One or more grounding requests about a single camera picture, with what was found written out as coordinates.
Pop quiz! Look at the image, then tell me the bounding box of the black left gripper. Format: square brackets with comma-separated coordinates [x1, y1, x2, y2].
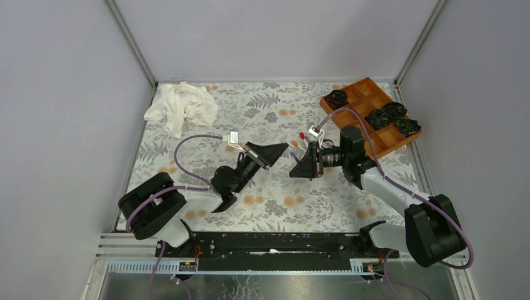
[232, 142, 286, 194]

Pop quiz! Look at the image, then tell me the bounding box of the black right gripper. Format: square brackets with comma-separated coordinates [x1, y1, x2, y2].
[289, 141, 349, 179]

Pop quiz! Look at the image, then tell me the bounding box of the black pen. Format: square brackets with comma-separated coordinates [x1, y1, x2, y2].
[289, 151, 300, 164]

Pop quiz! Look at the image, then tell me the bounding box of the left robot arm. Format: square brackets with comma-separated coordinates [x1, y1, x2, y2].
[119, 142, 288, 257]

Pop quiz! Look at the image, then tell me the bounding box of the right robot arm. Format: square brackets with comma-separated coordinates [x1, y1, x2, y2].
[289, 126, 468, 267]

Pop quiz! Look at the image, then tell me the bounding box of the floral patterned mat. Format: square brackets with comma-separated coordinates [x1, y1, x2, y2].
[129, 82, 403, 233]

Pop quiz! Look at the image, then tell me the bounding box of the orange compartment tray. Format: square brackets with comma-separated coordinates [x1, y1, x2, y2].
[319, 77, 423, 157]

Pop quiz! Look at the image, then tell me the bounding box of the white crumpled cloth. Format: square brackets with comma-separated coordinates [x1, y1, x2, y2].
[143, 82, 219, 139]

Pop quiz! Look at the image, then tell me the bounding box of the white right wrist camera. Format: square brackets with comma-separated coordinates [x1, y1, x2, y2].
[308, 126, 326, 144]

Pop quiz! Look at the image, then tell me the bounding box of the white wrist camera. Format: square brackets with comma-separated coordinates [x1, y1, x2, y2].
[308, 126, 326, 144]
[222, 131, 247, 152]

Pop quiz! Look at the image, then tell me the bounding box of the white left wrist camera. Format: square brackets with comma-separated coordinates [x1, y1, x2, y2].
[222, 131, 247, 152]

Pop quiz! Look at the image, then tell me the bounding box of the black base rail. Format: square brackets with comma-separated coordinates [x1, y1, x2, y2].
[155, 231, 386, 272]

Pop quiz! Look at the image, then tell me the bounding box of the black green cable coil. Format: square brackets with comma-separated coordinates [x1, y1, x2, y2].
[394, 117, 423, 138]

